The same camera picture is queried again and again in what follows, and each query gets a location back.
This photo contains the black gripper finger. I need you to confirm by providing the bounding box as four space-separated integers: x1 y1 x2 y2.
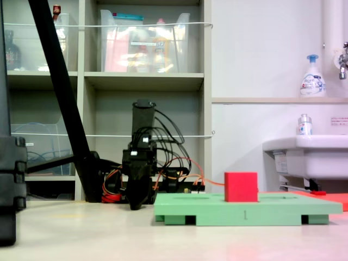
138 171 153 210
127 175 140 210

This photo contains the red square block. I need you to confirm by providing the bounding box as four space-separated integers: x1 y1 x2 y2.
224 171 259 203

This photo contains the green shape sorter board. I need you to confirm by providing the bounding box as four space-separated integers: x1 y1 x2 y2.
153 191 344 227

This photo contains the beige shelf unit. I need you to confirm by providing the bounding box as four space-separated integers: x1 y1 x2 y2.
0 0 213 203

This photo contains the black tripod brace bar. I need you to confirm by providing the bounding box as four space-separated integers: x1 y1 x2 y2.
26 155 77 174

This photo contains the orange bottle pink cap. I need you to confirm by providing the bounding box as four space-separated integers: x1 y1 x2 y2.
152 18 172 73

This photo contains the large clear storage bin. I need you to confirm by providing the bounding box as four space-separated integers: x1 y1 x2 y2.
100 9 191 73

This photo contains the notched black tripod leg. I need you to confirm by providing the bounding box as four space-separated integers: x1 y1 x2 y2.
0 0 28 247

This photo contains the bag with blue top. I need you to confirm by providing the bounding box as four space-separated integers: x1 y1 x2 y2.
104 13 144 73

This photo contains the dark round bottle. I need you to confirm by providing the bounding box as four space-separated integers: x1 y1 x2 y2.
4 29 22 71

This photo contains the small clear sanitizer bottle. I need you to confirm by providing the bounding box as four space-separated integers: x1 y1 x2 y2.
297 113 313 136

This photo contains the white sink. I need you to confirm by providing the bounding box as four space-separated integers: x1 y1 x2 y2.
262 134 348 181

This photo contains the bottle with red cap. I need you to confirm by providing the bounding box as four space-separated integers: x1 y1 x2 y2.
52 4 62 24

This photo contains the white foam soap pump bottle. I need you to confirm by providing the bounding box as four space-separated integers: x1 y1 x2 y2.
300 54 327 98

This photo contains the metal faucet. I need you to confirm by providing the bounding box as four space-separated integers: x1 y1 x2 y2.
333 42 348 80

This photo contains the black gripper wire bundle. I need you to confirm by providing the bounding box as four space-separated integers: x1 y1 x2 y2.
152 141 192 177

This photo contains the black elbow wire bundle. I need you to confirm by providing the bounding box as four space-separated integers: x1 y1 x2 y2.
152 108 186 145

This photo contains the thin orange wire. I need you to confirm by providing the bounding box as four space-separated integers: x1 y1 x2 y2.
153 157 226 194

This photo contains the clear bin with blue cables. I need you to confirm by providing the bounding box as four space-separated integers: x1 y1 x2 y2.
10 116 76 176

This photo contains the red text wall sticker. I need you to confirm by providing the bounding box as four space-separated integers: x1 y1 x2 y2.
331 116 348 127

